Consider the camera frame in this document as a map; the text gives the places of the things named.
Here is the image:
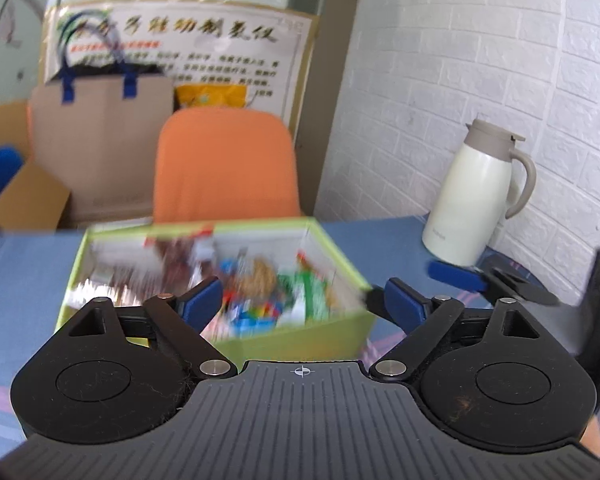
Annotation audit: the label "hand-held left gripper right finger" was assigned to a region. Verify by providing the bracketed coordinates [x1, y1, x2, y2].
[369, 277, 576, 381]

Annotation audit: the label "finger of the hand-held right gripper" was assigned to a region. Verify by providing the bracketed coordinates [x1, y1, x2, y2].
[363, 284, 389, 319]
[426, 259, 562, 307]

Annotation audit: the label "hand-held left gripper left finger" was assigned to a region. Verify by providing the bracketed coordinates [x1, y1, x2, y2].
[30, 277, 239, 381]

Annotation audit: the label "dark brown snack packet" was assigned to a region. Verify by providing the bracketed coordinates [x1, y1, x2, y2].
[152, 236, 217, 289]

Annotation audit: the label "blue cookie packet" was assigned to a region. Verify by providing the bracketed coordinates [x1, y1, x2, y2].
[227, 300, 287, 336]

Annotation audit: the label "clear sesame cake packet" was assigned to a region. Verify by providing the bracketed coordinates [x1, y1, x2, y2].
[239, 258, 277, 304]

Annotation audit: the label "green snack packet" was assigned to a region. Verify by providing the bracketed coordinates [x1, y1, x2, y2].
[278, 268, 334, 324]

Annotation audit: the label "green cardboard box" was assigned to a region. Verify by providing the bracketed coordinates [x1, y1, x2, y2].
[55, 216, 377, 362]

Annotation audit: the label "person's right forearm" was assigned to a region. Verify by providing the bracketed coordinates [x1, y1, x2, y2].
[580, 419, 600, 461]

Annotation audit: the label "cream thermos jug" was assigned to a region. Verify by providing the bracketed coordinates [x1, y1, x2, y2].
[422, 117, 537, 267]

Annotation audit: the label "orange chair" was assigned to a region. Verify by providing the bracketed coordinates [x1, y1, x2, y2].
[152, 107, 302, 224]

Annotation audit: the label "blue striped tablecloth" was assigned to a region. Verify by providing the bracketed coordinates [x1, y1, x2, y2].
[0, 214, 598, 461]

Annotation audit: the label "open cardboard box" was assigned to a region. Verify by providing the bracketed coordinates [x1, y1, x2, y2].
[0, 100, 74, 232]

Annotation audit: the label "yellow bag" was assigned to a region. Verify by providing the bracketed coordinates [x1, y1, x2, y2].
[174, 83, 249, 112]

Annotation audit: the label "poster on cardboard board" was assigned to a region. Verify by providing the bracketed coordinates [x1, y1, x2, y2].
[41, 2, 322, 134]

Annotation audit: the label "brown paper bag blue handles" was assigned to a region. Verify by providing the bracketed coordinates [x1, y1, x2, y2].
[28, 57, 175, 224]

